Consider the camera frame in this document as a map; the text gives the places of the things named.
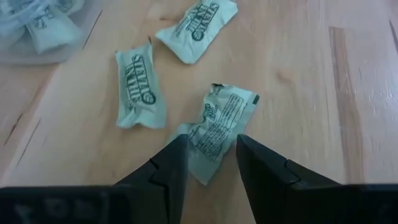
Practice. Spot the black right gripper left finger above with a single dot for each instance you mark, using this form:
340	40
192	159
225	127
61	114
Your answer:
168	168

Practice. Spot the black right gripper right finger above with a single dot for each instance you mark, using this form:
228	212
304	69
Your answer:
264	174

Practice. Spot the clear plastic container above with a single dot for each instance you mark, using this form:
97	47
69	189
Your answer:
18	54

